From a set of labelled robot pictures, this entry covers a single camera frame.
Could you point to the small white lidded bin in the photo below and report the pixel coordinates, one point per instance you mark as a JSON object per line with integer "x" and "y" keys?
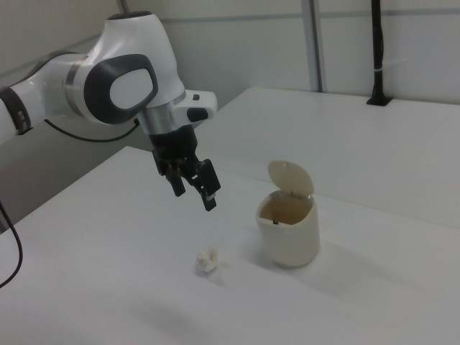
{"x": 289, "y": 244}

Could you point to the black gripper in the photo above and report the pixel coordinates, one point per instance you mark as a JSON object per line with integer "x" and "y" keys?
{"x": 176, "y": 145}

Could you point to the grey partition post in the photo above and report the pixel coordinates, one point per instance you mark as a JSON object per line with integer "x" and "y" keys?
{"x": 317, "y": 46}
{"x": 124, "y": 4}

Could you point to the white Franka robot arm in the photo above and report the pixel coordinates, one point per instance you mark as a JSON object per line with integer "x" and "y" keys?
{"x": 133, "y": 46}

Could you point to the white paper trash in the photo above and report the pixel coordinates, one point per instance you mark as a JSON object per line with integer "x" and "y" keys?
{"x": 206, "y": 259}

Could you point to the black pole with base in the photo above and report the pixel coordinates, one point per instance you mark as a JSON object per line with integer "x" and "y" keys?
{"x": 377, "y": 50}

